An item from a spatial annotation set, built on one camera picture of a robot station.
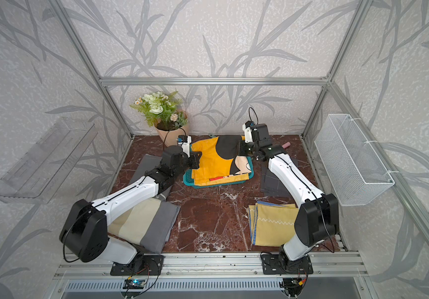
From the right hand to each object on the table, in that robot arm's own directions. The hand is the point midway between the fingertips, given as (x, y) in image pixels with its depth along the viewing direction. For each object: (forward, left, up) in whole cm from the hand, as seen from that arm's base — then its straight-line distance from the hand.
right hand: (236, 144), depth 84 cm
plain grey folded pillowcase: (+7, +50, -23) cm, 56 cm away
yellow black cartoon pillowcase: (-6, +7, -5) cm, 10 cm away
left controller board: (-50, +41, -24) cm, 69 cm away
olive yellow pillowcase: (-28, -16, -24) cm, 40 cm away
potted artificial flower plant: (+19, +35, +4) cm, 40 cm away
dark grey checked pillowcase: (-8, -18, -23) cm, 31 cm away
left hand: (-3, +16, -2) cm, 16 cm away
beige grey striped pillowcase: (-28, +41, -22) cm, 54 cm away
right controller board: (-51, -20, -25) cm, 60 cm away
